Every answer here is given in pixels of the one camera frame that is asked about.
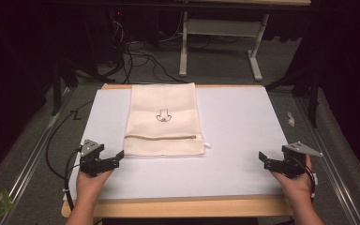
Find black floor cables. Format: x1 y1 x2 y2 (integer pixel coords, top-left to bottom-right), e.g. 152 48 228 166
99 8 191 85

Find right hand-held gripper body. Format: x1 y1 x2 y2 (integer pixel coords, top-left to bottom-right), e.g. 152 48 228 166
263 141 324 180

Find white metal desk frame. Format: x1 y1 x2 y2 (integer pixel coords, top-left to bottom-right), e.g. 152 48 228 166
178 10 270 83

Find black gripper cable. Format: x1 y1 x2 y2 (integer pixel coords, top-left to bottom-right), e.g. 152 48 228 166
45 99 95 214
294 157 317 199

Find black stand leg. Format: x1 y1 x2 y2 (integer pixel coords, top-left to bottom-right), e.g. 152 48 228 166
50 59 80 117
264 67 322 129

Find person's right hand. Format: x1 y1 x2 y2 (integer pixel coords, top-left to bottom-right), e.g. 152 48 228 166
269 154 315 204

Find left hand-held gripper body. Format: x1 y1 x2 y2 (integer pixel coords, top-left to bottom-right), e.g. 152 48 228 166
79 139 121 178

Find cream zippered cloth bag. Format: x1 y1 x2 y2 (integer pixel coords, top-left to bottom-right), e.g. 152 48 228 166
122 82 212 158

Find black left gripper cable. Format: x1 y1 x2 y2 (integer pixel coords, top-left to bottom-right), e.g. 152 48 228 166
45 99 95 214

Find white paper sheet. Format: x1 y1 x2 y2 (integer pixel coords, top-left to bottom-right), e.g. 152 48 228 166
63 85 290 202

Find small white floor scrap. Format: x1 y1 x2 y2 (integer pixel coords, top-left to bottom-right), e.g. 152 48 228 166
286 111 296 128

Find person's left hand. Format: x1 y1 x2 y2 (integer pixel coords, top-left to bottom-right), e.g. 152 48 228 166
75 168 114 204

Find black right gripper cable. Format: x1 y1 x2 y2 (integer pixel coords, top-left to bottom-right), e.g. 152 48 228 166
294 157 317 199

